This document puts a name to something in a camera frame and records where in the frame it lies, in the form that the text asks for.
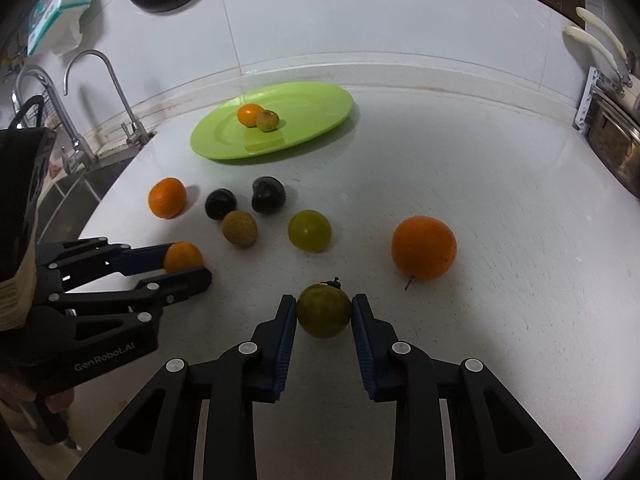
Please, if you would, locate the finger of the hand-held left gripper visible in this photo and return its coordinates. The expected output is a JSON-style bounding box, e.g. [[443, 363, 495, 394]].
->
[[45, 266, 213, 322], [35, 237, 173, 292]]

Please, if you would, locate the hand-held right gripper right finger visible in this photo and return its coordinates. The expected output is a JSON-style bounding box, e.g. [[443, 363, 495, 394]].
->
[[351, 294, 583, 480]]

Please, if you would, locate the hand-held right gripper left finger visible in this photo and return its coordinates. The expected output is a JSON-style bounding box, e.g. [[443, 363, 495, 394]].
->
[[67, 294, 299, 480]]

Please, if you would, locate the small orange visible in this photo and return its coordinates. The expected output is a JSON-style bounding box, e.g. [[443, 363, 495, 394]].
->
[[236, 103, 264, 128], [148, 177, 188, 220], [163, 241, 205, 275]]

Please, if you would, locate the green fruit with dark stem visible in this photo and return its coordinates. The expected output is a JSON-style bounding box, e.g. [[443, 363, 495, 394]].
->
[[296, 278, 353, 339]]

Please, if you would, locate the brown round fruit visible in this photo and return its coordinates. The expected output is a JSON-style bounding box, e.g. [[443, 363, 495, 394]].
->
[[222, 210, 259, 248]]

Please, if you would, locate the dark plum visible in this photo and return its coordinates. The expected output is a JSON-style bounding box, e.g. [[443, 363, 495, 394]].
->
[[251, 176, 287, 214], [204, 188, 238, 222]]

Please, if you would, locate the orange with stem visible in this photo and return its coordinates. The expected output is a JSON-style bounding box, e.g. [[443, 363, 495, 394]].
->
[[391, 215, 458, 292]]

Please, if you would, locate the green plate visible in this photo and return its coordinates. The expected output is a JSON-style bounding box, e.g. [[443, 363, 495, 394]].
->
[[190, 81, 355, 161]]

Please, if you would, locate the person's left forearm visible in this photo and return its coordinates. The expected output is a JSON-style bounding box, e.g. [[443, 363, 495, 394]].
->
[[0, 245, 40, 332]]

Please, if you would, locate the person's left hand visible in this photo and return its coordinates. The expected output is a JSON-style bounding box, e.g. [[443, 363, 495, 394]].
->
[[0, 375, 76, 413]]

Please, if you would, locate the steel sink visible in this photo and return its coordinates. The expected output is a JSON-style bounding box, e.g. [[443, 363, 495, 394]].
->
[[37, 135, 151, 241]]

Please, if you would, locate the thick chrome faucet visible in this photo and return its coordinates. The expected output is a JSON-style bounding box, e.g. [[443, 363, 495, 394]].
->
[[12, 66, 96, 173]]

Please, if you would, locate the thin gooseneck faucet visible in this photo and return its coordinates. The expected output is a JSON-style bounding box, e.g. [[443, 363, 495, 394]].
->
[[63, 50, 152, 147]]

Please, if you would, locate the paper towel pack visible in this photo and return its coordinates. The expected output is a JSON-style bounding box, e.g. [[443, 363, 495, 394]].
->
[[25, 0, 101, 56]]

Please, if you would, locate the steel pot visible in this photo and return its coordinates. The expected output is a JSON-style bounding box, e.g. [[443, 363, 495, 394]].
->
[[587, 94, 640, 198]]

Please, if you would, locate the white knife rack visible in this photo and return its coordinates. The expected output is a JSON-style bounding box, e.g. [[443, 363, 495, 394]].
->
[[572, 66, 640, 132]]

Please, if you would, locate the black wire basket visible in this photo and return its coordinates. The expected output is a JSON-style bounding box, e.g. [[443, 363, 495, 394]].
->
[[10, 95, 47, 131]]

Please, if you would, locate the white-handled knife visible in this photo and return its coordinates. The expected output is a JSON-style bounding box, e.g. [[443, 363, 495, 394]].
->
[[564, 26, 627, 97], [576, 6, 630, 63]]

